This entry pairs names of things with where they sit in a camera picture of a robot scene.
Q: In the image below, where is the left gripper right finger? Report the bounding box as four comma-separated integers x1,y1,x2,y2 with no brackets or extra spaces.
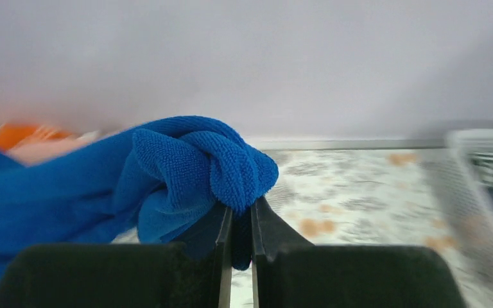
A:
250,198,467,308

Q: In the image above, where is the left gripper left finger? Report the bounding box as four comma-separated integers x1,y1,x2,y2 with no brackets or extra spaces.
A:
0,205,232,307

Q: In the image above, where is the blue towel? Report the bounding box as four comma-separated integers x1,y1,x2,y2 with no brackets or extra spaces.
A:
0,116,279,278

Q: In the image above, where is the floral table mat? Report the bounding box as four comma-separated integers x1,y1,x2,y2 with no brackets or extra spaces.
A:
110,146,493,308

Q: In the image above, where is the light pink towel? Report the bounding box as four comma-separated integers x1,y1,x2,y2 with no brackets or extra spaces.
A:
6,132,103,166

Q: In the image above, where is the white plastic basket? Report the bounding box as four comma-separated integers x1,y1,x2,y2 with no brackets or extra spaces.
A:
420,129,493,287

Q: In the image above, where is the orange towel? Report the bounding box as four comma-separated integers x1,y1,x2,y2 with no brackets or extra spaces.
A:
0,123,76,151

